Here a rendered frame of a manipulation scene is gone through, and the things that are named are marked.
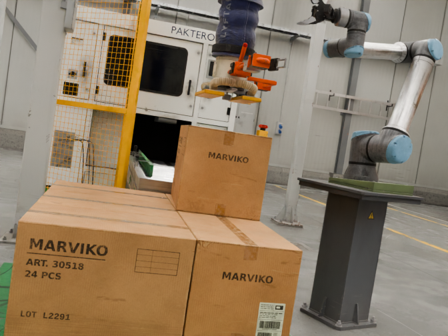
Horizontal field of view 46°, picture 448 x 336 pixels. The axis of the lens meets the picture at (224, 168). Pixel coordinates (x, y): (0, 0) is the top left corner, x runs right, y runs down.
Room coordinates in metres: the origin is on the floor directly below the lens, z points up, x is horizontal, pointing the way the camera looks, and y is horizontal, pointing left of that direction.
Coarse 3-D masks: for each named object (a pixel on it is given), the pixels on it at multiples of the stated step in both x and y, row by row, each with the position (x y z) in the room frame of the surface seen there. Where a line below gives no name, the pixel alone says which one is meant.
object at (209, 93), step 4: (196, 92) 2.87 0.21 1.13; (200, 92) 2.72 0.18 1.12; (204, 92) 2.59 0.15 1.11; (208, 92) 2.58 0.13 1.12; (212, 92) 2.59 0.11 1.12; (216, 92) 2.59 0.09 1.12; (220, 92) 2.60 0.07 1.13; (200, 96) 2.87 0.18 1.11; (204, 96) 2.83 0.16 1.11; (208, 96) 2.78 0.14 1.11; (212, 96) 2.73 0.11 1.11; (216, 96) 2.69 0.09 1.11; (220, 96) 2.65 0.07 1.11
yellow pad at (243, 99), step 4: (240, 96) 2.67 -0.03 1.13; (244, 96) 2.62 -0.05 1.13; (248, 96) 2.63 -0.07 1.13; (252, 96) 2.65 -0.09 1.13; (232, 100) 2.85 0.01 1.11; (236, 100) 2.76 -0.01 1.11; (240, 100) 2.71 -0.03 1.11; (244, 100) 2.67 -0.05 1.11; (248, 100) 2.63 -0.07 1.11; (252, 100) 2.63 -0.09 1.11; (256, 100) 2.63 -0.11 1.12; (260, 100) 2.64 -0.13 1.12
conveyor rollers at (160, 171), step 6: (138, 162) 5.11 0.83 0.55; (156, 168) 4.70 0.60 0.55; (162, 168) 4.80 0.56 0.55; (168, 168) 4.91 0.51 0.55; (174, 168) 5.01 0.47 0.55; (144, 174) 3.96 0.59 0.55; (156, 174) 4.08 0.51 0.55; (162, 174) 4.18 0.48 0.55; (168, 174) 4.27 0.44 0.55; (168, 180) 3.74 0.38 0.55
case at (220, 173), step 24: (192, 144) 2.43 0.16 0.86; (216, 144) 2.45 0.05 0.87; (240, 144) 2.47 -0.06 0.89; (264, 144) 2.48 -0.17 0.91; (192, 168) 2.44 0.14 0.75; (216, 168) 2.45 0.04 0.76; (240, 168) 2.47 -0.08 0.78; (264, 168) 2.49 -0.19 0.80; (192, 192) 2.44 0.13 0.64; (216, 192) 2.45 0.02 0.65; (240, 192) 2.47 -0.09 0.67; (240, 216) 2.47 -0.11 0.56
